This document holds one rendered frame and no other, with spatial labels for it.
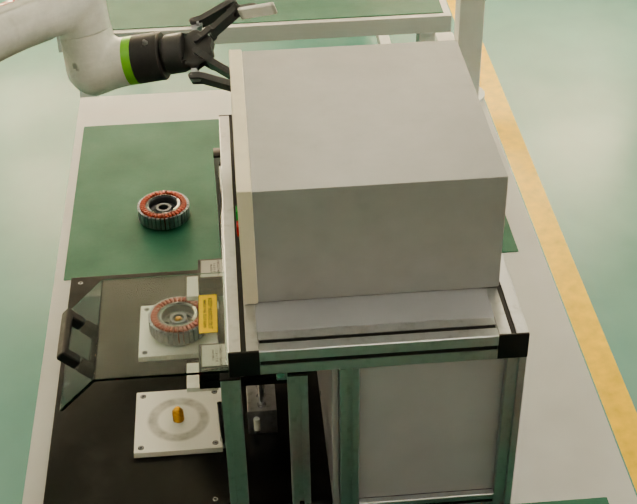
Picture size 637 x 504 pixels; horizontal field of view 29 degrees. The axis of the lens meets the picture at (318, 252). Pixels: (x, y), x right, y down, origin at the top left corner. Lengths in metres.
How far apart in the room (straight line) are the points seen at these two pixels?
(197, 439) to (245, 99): 0.59
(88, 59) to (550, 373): 1.04
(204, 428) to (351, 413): 0.35
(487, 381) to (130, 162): 1.28
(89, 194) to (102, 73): 0.51
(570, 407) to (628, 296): 1.52
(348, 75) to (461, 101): 0.20
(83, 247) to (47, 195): 1.57
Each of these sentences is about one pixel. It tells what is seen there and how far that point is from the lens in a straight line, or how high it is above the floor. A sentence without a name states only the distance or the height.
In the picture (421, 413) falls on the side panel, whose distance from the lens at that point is 1.92.
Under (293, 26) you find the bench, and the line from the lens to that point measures 3.50.
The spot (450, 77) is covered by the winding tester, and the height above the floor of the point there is 1.32.
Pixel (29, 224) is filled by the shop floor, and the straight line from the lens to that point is 4.09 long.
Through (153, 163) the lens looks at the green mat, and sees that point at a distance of 2.90.
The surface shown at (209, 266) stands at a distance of 2.27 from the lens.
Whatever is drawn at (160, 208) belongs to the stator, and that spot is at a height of 0.77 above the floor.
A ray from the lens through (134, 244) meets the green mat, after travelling 2.64.
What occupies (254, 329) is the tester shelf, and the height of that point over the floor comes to 1.12.
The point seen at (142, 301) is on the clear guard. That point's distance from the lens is 1.97.
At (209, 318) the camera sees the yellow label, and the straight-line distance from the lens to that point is 1.93.
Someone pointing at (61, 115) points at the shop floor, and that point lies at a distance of 4.66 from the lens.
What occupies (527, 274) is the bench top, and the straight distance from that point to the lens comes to 2.55.
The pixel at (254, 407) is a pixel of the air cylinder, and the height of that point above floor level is 0.82.
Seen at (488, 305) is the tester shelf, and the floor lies 1.11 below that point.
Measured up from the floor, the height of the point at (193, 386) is 0.88.
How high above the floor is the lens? 2.29
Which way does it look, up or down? 37 degrees down
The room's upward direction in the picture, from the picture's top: 1 degrees counter-clockwise
